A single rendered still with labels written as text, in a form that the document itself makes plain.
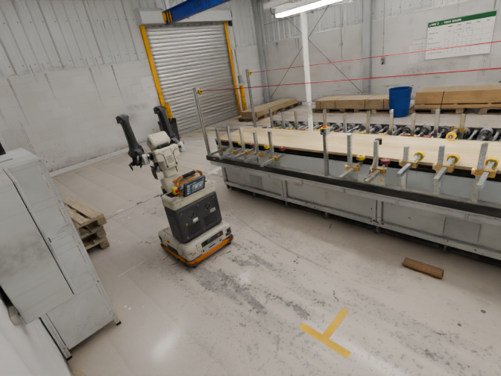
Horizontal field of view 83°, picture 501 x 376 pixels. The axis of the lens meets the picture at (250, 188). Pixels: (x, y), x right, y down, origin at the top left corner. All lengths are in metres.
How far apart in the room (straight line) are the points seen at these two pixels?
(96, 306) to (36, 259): 1.37
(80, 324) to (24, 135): 6.49
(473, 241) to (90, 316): 3.32
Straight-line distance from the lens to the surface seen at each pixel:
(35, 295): 1.61
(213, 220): 3.24
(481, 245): 3.22
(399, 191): 2.82
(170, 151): 3.18
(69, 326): 2.85
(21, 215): 1.47
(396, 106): 8.45
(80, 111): 8.98
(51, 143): 8.85
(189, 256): 3.11
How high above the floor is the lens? 1.93
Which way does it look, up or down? 24 degrees down
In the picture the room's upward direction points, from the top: 10 degrees counter-clockwise
